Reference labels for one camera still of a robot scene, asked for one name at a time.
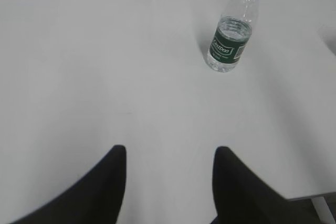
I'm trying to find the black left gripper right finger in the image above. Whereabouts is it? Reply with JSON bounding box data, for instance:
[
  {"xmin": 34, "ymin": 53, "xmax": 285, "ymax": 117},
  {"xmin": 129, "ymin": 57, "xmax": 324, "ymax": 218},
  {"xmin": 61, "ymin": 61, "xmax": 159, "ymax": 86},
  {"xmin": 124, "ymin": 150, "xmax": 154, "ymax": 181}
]
[{"xmin": 213, "ymin": 146, "xmax": 319, "ymax": 223}]

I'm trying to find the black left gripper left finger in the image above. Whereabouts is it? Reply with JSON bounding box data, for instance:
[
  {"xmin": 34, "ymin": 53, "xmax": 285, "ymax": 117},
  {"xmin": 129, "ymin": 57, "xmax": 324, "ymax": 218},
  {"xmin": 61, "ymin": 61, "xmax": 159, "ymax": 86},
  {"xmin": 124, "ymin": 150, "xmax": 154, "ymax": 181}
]
[{"xmin": 14, "ymin": 145, "xmax": 127, "ymax": 223}]

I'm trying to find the clear green-label water bottle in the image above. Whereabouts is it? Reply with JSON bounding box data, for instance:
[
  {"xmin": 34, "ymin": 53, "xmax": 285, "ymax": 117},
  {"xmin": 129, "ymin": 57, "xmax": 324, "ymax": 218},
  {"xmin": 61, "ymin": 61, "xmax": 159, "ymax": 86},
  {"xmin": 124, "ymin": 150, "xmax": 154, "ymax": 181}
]
[{"xmin": 206, "ymin": 0, "xmax": 259, "ymax": 72}]

